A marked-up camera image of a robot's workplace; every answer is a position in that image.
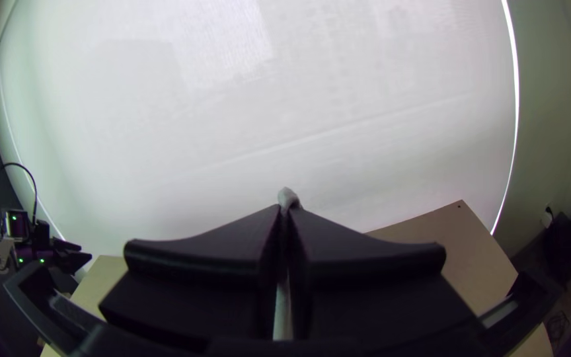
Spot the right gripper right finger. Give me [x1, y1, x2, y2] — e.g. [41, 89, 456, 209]
[285, 206, 480, 344]

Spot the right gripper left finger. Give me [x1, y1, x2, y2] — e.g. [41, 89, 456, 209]
[98, 203, 284, 348]

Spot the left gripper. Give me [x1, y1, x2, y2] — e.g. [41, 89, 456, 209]
[42, 237, 93, 276]

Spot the grey t-shirt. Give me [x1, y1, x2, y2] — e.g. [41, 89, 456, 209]
[272, 186, 302, 343]

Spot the black bag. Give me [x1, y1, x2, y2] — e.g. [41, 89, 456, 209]
[543, 212, 571, 288]

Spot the black cable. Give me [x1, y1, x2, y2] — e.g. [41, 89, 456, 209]
[0, 162, 39, 224]

